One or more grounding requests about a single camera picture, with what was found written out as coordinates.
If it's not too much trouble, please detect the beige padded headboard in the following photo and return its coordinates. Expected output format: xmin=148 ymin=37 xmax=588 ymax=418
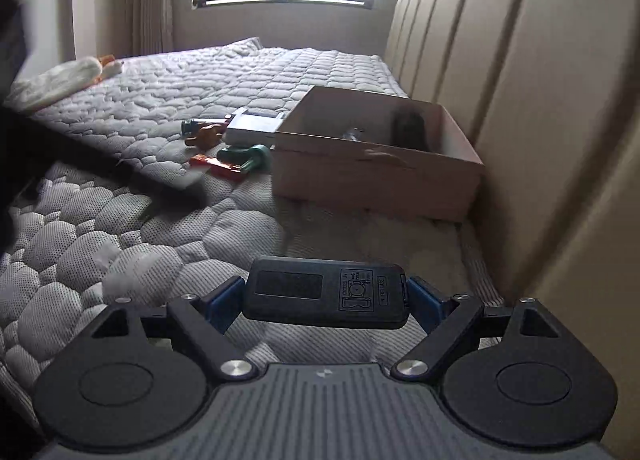
xmin=384 ymin=0 xmax=640 ymax=376

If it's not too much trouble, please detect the white battery charger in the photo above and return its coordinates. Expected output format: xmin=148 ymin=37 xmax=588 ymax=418
xmin=223 ymin=107 xmax=287 ymax=149

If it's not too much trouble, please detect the white plush duck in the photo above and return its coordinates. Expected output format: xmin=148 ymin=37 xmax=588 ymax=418
xmin=4 ymin=55 xmax=126 ymax=111

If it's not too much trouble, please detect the black remote key fob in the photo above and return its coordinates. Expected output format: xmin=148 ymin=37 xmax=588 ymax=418
xmin=242 ymin=256 xmax=409 ymax=330

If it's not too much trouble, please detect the orange toy figure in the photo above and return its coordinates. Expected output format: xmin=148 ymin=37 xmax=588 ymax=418
xmin=184 ymin=122 xmax=227 ymax=149

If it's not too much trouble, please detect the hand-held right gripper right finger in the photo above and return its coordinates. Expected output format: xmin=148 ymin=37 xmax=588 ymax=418
xmin=391 ymin=277 xmax=557 ymax=382

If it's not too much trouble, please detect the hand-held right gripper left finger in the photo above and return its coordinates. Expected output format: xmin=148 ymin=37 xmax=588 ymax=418
xmin=91 ymin=275 xmax=257 ymax=382

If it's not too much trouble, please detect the dark brush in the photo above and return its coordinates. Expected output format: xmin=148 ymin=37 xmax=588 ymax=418
xmin=392 ymin=108 xmax=429 ymax=151

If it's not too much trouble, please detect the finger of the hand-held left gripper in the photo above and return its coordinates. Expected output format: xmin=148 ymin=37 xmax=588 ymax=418
xmin=119 ymin=158 xmax=208 ymax=197

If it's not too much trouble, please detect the grey quilted mattress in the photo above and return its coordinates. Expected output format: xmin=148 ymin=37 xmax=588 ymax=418
xmin=0 ymin=36 xmax=506 ymax=441

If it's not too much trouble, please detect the green tape dispenser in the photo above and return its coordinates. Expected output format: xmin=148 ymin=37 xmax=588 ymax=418
xmin=217 ymin=143 xmax=271 ymax=177

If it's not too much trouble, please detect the cardboard box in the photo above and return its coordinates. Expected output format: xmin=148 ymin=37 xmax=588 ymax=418
xmin=270 ymin=85 xmax=485 ymax=223

